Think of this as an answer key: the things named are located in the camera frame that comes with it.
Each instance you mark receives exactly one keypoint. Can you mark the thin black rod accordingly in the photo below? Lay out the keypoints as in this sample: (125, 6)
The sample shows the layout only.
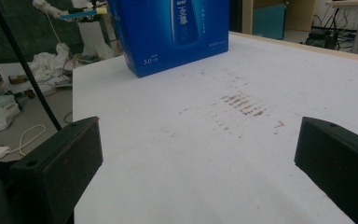
(24, 63)

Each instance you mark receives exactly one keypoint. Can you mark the dark green curtain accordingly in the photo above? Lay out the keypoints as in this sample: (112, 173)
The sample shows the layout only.
(37, 34)

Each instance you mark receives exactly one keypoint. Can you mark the white cloth pile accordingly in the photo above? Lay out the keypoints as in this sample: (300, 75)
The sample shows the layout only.
(48, 63)

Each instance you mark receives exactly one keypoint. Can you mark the white table mat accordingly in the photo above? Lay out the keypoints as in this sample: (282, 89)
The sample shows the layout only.
(199, 171)

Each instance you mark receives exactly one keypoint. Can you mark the blue stick yellow tip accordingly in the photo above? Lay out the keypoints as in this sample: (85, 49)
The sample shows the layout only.
(80, 13)

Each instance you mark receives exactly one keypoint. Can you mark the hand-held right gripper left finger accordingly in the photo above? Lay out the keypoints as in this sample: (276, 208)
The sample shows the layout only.
(56, 174)

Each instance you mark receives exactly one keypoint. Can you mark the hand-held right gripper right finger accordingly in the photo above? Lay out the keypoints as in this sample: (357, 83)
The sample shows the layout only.
(341, 168)

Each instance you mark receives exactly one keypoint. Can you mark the white wrapped stand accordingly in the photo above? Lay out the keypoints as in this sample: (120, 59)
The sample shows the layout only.
(93, 40)

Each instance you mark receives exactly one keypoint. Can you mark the teal board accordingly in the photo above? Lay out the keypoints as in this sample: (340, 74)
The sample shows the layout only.
(268, 21)

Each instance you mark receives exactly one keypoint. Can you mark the blue cardboard box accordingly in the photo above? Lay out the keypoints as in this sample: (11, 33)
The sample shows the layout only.
(161, 46)

